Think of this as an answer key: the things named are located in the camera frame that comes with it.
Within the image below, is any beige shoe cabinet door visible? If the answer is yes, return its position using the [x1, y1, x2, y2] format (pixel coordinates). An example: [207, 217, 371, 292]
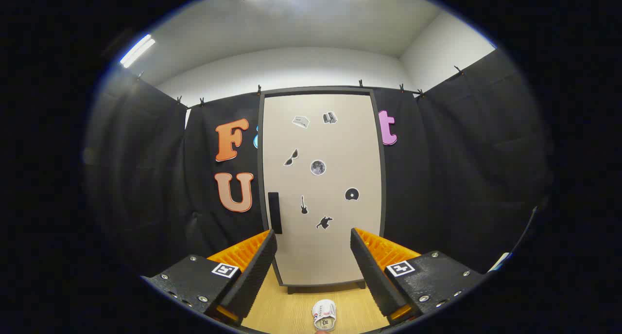
[262, 93, 383, 286]

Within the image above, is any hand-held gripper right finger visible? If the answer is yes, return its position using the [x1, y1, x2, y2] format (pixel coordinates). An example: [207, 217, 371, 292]
[350, 228, 486, 325]

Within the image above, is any narrow ceiling light strip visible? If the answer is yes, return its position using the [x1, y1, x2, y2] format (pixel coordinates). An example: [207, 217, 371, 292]
[120, 35, 156, 68]

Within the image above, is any white shoe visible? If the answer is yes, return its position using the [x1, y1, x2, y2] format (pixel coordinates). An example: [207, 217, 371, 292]
[312, 299, 337, 332]

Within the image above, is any grey shoe cabinet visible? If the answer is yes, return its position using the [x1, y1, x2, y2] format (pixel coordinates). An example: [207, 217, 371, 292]
[257, 86, 387, 295]

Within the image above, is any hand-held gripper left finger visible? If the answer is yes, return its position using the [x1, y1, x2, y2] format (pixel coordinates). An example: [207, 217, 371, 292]
[141, 229, 278, 326]

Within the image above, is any black door handle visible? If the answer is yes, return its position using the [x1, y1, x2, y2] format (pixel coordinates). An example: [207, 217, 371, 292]
[268, 192, 282, 234]

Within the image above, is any black backdrop cloth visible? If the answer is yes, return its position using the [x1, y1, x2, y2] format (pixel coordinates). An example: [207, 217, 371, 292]
[85, 50, 554, 276]

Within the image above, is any row of black cloth clips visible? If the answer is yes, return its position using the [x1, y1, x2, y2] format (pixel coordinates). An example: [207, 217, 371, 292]
[138, 66, 462, 106]

